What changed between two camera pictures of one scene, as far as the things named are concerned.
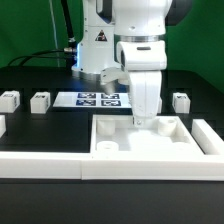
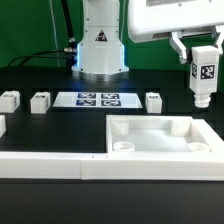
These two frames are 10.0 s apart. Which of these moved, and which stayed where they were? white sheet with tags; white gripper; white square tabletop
Moved: white square tabletop; white gripper
Stayed: white sheet with tags
